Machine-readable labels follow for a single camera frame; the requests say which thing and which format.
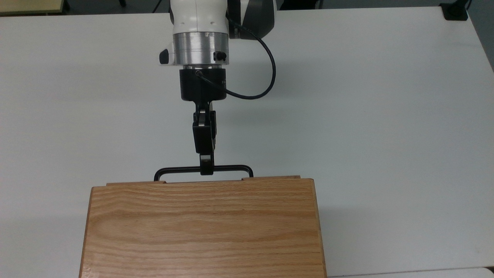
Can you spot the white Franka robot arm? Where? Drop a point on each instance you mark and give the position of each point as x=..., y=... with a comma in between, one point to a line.
x=198, y=23

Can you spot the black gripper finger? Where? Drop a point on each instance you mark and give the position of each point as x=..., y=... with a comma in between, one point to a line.
x=202, y=135
x=214, y=131

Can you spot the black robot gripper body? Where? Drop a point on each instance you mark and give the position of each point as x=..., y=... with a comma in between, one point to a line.
x=202, y=87

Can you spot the black table clamp mount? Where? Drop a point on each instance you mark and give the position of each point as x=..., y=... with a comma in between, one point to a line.
x=454, y=11

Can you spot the oak wooden drawer cabinet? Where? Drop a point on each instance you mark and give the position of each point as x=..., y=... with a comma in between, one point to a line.
x=202, y=231

